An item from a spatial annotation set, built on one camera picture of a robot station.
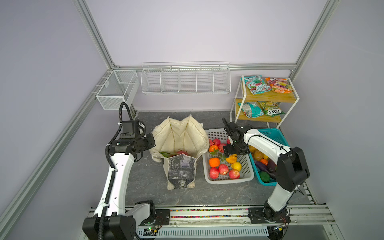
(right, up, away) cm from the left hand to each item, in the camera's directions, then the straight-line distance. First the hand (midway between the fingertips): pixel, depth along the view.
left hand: (153, 142), depth 75 cm
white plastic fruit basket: (+35, 0, +24) cm, 43 cm away
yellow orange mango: (+43, -11, +12) cm, 46 cm away
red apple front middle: (+38, -16, +9) cm, 42 cm away
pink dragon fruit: (+5, -8, +10) cm, 14 cm away
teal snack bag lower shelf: (+58, +19, +21) cm, 65 cm away
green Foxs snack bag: (+71, +20, +21) cm, 77 cm away
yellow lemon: (+46, -15, +11) cm, 49 cm away
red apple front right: (+43, -18, +6) cm, 47 cm away
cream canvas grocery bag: (+7, +3, +20) cm, 21 cm away
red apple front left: (+32, -18, +7) cm, 37 cm away
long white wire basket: (+15, +41, +24) cm, 50 cm away
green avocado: (+59, -19, +5) cm, 62 cm away
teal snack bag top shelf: (+56, +32, +8) cm, 65 cm away
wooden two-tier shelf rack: (+73, +22, +6) cm, 76 cm away
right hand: (+45, -9, +12) cm, 47 cm away
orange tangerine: (+32, -13, +11) cm, 37 cm away
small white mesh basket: (-31, +35, +27) cm, 54 cm away
